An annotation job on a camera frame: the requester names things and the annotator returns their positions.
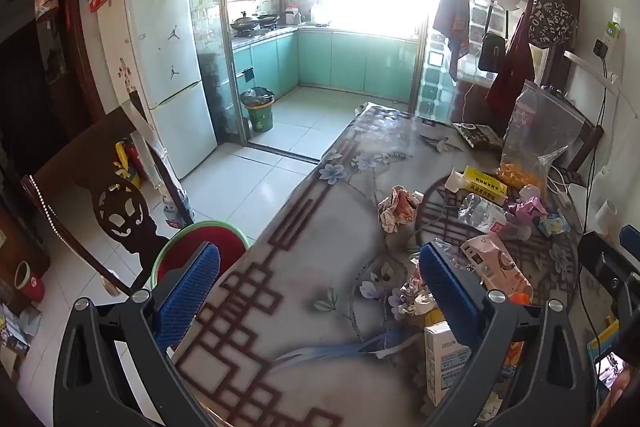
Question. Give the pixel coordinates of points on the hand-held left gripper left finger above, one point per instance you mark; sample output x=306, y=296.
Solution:
x=192, y=292

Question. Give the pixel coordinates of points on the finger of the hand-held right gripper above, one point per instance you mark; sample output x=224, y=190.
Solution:
x=607, y=267
x=631, y=238

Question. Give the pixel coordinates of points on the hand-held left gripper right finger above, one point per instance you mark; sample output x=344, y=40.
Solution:
x=447, y=297

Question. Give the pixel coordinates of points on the red basin with green rim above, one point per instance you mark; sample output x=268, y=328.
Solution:
x=200, y=234

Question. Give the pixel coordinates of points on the pink paper snack bag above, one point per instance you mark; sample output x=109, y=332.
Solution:
x=500, y=264

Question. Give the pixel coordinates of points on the black shoulder bag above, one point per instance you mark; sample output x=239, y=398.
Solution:
x=492, y=52

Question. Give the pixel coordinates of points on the green trash bin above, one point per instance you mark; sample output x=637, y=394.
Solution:
x=257, y=109

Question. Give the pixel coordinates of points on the white plastic cup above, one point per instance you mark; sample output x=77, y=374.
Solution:
x=607, y=217

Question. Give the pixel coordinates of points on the crumpled white paper wrapper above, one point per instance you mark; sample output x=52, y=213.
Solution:
x=412, y=289

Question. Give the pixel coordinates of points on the white drink carton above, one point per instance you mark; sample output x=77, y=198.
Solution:
x=442, y=362

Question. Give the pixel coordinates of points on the light blue tissue packet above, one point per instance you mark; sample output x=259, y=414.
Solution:
x=552, y=223

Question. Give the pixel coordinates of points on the crushed clear plastic bottle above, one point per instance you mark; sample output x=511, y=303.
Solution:
x=480, y=214

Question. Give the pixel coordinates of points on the smartphone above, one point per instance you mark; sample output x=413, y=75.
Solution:
x=610, y=367

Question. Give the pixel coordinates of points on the crumpled pink plastic wrapper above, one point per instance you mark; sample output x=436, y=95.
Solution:
x=527, y=206

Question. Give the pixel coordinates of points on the crumpled red foil wrapper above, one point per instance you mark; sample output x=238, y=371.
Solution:
x=397, y=207

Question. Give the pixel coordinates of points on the wooden chair with dark back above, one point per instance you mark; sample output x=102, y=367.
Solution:
x=592, y=142

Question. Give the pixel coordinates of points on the carved wooden chair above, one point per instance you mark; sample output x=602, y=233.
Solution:
x=120, y=217

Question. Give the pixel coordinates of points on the yellow cardboard box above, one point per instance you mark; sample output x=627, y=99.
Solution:
x=485, y=184

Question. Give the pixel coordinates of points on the floral tablecloth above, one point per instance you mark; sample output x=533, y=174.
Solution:
x=325, y=257

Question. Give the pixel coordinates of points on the clear zip bag orange snacks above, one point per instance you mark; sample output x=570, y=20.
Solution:
x=530, y=142

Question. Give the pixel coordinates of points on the yellow toy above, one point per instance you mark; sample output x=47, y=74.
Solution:
x=127, y=162

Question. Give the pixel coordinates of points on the white leaning board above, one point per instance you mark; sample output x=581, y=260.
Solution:
x=150, y=142

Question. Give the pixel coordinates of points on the red tin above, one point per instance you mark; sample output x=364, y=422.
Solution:
x=29, y=281

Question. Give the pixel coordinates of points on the black snack packet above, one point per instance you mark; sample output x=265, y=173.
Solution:
x=477, y=135

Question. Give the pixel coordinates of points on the maroon garment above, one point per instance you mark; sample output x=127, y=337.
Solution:
x=510, y=72

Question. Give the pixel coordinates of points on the white refrigerator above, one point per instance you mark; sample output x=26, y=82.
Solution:
x=165, y=67

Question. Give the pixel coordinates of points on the black white patterned bag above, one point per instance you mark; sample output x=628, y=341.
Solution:
x=552, y=19

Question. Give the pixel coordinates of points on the teal kitchen cabinets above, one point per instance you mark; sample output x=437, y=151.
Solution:
x=350, y=62

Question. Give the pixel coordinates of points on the dark wooden cabinet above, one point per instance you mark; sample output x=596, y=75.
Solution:
x=30, y=82

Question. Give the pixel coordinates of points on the black wok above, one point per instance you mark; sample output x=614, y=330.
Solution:
x=245, y=23

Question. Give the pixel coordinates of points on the red blue hanging towel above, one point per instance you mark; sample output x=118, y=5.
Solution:
x=452, y=22

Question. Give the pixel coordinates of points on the black frying pan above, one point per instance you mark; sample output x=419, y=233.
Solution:
x=268, y=19

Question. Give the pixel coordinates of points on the white wall socket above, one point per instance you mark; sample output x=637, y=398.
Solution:
x=610, y=32

